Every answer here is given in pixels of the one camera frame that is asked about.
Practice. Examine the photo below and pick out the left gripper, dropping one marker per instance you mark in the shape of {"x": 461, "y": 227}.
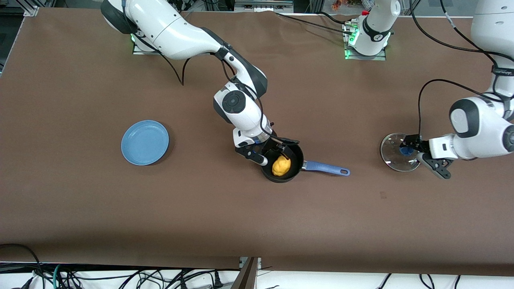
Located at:
{"x": 413, "y": 141}

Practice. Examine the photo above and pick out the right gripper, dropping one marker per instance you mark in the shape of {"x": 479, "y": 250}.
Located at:
{"x": 278, "y": 143}

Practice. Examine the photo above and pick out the yellow potato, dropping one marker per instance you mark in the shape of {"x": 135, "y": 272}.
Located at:
{"x": 281, "y": 167}

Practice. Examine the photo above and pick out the glass lid with blue knob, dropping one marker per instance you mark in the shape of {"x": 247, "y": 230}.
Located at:
{"x": 391, "y": 154}

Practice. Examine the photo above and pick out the brown table support beam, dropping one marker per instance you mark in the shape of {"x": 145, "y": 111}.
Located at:
{"x": 247, "y": 277}

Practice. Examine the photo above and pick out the blue round plate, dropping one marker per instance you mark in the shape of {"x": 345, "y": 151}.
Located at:
{"x": 144, "y": 142}

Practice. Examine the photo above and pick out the black power plug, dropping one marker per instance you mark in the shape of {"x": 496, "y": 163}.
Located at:
{"x": 217, "y": 280}

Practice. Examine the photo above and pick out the aluminium profile bar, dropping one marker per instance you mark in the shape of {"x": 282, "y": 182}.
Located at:
{"x": 263, "y": 5}

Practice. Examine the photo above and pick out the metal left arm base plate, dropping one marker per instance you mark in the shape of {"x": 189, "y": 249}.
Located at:
{"x": 365, "y": 57}

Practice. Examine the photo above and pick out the aluminium frame corner bracket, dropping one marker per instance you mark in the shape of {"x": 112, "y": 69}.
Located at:
{"x": 31, "y": 11}

